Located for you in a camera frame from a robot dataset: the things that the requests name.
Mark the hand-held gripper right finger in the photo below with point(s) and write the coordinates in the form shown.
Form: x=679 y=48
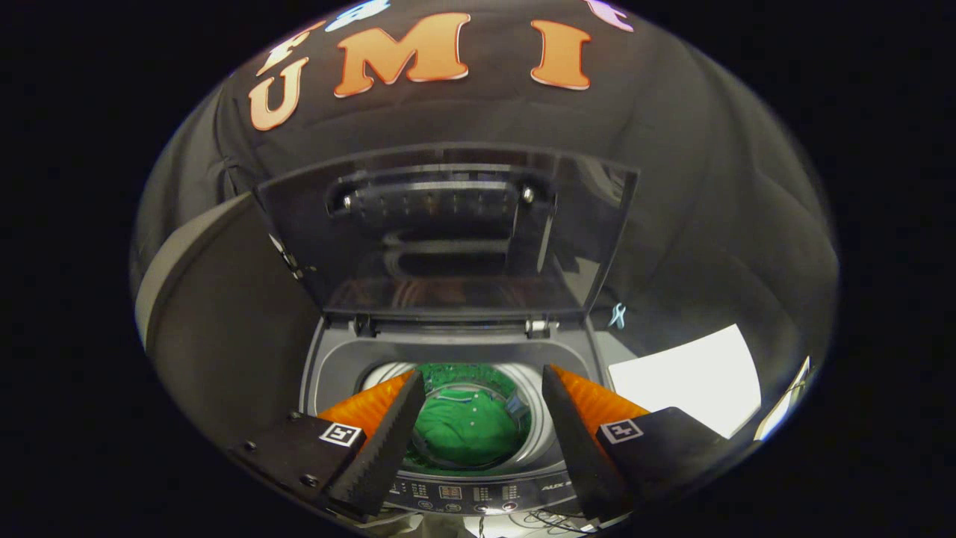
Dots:
x=575 y=448

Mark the grey side table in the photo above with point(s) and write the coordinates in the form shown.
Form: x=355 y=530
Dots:
x=224 y=336

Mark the light blue clip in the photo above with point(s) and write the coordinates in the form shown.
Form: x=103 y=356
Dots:
x=617 y=315

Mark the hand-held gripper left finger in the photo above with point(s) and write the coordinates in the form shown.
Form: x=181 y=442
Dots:
x=385 y=448

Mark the green polo shirt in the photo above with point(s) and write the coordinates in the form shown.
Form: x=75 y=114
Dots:
x=467 y=430

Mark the black backdrop cloth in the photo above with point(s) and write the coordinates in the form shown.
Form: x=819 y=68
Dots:
x=709 y=187

